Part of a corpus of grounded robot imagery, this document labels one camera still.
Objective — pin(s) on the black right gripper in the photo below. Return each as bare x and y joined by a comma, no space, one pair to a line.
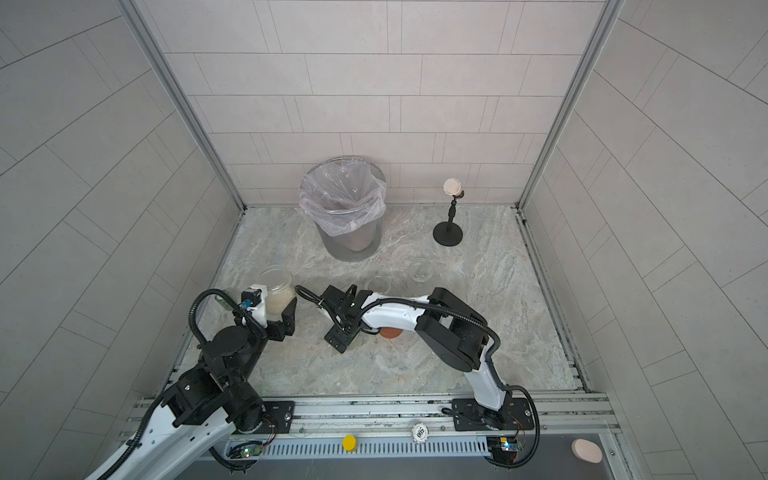
340,335

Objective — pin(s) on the pink round pad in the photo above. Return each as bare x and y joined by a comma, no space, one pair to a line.
587,451

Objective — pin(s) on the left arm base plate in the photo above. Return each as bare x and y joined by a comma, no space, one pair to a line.
272,417

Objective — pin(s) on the yellow round button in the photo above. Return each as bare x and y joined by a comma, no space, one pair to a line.
349,443

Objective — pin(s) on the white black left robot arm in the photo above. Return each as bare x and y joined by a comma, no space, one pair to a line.
212,400

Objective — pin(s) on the left circuit board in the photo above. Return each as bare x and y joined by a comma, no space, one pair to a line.
246,451

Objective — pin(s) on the aluminium corner profile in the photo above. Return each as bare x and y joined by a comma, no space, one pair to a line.
149,46
599,36

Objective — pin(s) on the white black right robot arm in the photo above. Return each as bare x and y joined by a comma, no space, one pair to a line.
456,333

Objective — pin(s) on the circuit board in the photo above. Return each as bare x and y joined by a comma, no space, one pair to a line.
504,451
246,451

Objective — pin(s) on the aluminium corner profile left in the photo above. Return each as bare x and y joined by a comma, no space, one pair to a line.
149,46

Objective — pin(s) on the right circuit board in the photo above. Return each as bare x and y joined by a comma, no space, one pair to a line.
504,451

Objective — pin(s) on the aluminium rail frame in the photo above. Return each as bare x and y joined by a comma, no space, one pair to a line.
382,426

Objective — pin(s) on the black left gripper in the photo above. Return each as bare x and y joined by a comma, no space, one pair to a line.
278,329

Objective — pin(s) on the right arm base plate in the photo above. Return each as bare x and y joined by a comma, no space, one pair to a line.
515,414

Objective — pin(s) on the black microphone stand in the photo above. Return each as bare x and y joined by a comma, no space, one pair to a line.
448,233

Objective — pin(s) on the metal mesh waste bin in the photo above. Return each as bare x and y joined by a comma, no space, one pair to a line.
354,246

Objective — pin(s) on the red lidded rice jar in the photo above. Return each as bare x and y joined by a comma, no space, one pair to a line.
379,284

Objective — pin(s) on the green lidded rice jar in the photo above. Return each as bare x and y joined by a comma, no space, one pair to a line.
279,287

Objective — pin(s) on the aluminium corner profile right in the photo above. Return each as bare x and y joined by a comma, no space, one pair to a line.
599,36

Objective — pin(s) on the clear plastic bin liner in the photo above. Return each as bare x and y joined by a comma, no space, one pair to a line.
343,194

